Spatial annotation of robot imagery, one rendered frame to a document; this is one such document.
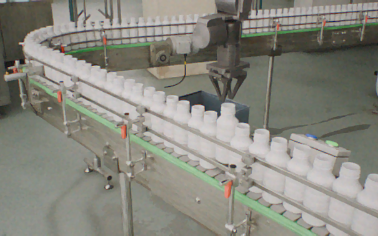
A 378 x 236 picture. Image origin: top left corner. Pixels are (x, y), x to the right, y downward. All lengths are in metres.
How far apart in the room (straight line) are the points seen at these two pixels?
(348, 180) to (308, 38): 2.70
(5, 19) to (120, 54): 3.70
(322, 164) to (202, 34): 0.39
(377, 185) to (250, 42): 2.45
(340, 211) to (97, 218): 1.99
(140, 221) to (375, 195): 1.94
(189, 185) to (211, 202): 0.10
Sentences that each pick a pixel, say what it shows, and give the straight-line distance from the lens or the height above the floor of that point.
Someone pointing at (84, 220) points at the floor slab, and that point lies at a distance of 2.72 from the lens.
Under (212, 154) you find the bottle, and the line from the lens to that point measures 1.14.
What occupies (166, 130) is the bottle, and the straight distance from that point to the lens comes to 1.27.
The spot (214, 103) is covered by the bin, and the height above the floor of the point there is 0.91.
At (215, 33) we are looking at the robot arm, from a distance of 0.95.
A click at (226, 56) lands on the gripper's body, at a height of 1.34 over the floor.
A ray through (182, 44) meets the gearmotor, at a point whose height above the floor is 1.01.
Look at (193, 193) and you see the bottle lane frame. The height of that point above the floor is 0.92.
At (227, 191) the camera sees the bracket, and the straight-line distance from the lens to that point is 0.99.
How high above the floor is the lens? 1.58
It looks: 22 degrees down
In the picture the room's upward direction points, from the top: straight up
